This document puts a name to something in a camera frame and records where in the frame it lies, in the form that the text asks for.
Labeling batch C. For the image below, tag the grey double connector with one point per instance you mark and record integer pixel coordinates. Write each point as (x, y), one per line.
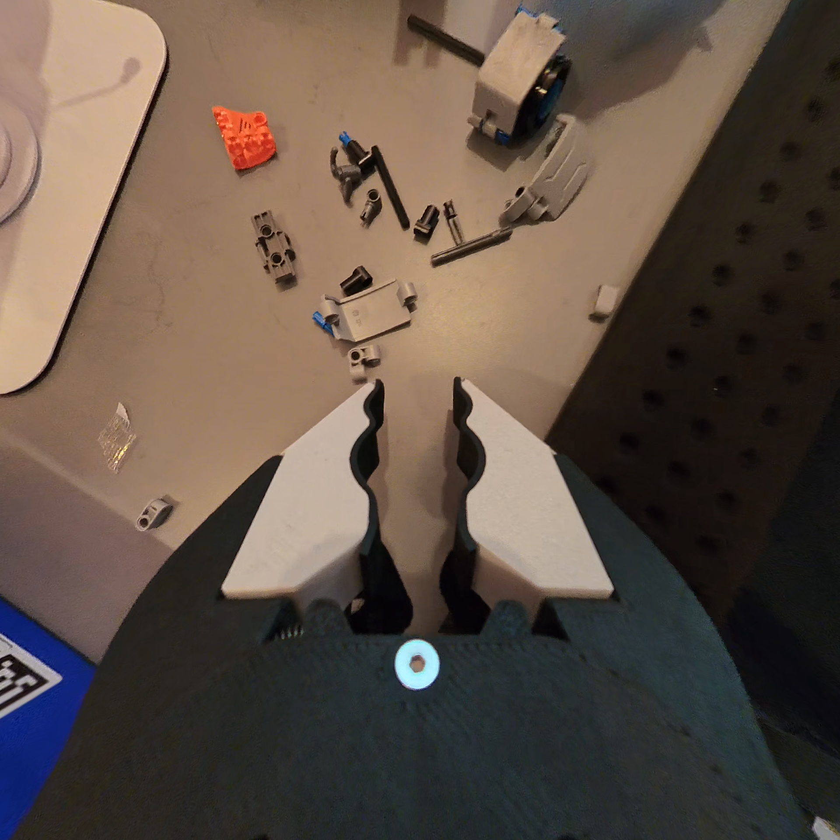
(359, 361)

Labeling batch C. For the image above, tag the small black pin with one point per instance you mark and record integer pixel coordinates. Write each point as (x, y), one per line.
(453, 220)

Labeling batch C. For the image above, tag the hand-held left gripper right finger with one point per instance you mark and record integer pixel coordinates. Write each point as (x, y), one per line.
(531, 518)

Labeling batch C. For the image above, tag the clear plastic scrap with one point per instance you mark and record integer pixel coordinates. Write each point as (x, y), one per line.
(117, 438)

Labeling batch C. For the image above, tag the blue plastic bin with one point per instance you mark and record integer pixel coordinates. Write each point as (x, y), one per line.
(16, 768)

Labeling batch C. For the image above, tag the long black axle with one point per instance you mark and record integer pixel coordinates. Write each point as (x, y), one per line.
(443, 39)
(390, 187)

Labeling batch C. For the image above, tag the orange wedge brick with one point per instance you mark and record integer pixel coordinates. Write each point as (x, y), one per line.
(244, 138)

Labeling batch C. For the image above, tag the small white block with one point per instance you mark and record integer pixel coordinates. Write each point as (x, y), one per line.
(605, 300)

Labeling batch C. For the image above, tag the grey grooved curved panel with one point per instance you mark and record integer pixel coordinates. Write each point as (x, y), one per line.
(561, 174)

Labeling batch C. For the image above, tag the small grey pin connector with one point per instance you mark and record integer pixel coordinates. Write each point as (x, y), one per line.
(371, 205)

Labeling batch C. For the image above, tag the dark grey axle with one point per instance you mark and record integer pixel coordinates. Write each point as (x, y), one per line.
(472, 246)

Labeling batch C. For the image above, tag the grey H-shaped connector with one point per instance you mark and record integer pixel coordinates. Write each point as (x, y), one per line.
(272, 246)

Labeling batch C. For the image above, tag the small grey liftarm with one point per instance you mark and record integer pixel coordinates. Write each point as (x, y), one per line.
(154, 514)

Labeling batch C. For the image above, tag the white book stand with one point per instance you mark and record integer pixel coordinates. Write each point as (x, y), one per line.
(98, 197)

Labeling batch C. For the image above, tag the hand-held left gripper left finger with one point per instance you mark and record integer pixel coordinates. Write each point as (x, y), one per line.
(308, 518)

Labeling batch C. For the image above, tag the flat grey panel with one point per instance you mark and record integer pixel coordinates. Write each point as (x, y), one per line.
(371, 315)

